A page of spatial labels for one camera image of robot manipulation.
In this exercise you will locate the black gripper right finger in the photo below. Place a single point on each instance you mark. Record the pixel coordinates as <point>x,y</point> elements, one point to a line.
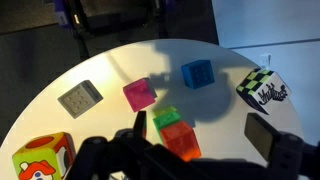
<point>261,134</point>

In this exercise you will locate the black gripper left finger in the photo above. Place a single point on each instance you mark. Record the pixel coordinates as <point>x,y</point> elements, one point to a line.
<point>140,125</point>

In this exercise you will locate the orange toy block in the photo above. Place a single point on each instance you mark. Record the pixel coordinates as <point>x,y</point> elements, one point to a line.
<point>180,139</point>

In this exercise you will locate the checkered zebra soft cube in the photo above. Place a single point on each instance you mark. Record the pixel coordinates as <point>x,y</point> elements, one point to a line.
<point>263,90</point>

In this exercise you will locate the pink toy block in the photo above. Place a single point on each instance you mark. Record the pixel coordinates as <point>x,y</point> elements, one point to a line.
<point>140,94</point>

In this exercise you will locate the lime green toy block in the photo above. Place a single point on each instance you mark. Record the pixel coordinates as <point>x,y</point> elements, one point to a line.
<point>164,110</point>

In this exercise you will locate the yellow house soft cube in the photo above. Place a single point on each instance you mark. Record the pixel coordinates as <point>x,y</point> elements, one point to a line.
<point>46,157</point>

